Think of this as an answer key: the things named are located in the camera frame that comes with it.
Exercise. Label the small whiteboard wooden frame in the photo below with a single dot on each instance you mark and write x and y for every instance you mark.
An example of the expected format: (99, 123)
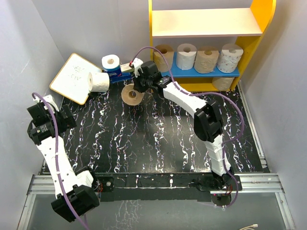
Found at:
(72, 79)

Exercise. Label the small beige carton box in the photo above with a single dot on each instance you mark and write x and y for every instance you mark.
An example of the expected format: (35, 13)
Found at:
(127, 68)

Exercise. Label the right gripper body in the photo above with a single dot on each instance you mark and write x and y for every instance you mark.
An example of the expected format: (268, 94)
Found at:
(143, 84)

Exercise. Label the blue box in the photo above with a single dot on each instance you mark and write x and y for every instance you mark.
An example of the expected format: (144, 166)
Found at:
(114, 72)

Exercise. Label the yellow shelf unit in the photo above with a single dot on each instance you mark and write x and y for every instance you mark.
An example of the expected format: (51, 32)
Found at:
(248, 25)

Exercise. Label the white roll sideways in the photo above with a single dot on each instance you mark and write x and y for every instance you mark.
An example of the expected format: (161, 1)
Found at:
(98, 82)

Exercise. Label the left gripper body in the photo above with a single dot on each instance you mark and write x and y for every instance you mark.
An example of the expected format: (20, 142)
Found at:
(58, 117)

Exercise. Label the aluminium rail frame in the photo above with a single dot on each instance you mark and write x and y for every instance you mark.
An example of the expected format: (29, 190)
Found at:
(150, 151)

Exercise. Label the blue stapler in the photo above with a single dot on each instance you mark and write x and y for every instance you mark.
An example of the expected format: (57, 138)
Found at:
(122, 77)

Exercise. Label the brown roll front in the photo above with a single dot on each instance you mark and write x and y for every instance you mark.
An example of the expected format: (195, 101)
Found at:
(168, 53)

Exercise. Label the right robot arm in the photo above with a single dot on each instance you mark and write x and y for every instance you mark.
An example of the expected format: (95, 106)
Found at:
(208, 123)

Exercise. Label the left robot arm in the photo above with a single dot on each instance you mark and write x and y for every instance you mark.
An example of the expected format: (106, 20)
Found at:
(74, 192)

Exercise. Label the brown roll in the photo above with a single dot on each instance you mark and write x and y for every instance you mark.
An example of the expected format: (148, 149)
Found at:
(130, 96)
(168, 53)
(206, 59)
(222, 83)

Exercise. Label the white dotted paper roll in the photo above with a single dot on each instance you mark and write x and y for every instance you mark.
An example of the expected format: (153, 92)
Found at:
(229, 58)

